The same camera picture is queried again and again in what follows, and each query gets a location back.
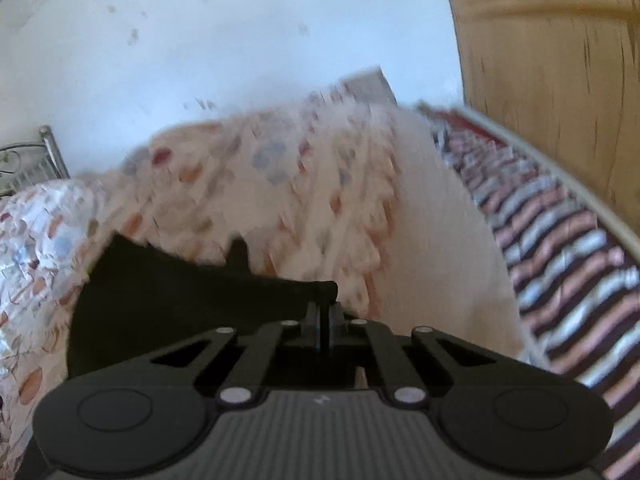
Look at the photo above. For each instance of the floral patterned bed cover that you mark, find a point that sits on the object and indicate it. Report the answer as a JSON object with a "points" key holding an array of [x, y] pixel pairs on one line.
{"points": [[347, 186]]}

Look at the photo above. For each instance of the black garment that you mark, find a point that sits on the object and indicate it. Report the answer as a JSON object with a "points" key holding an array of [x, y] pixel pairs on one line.
{"points": [[139, 299]]}

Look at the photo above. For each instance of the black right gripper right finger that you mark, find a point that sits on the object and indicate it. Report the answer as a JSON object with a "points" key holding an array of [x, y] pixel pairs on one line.
{"points": [[499, 412]]}

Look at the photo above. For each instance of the striped bed sheet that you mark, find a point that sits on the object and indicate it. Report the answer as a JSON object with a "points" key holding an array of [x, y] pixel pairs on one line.
{"points": [[576, 284]]}

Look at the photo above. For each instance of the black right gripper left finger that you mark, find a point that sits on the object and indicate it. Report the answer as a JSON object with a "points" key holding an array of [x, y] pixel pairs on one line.
{"points": [[142, 414]]}

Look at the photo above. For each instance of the wooden wardrobe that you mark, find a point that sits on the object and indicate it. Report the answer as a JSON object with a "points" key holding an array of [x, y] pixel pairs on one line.
{"points": [[563, 75]]}

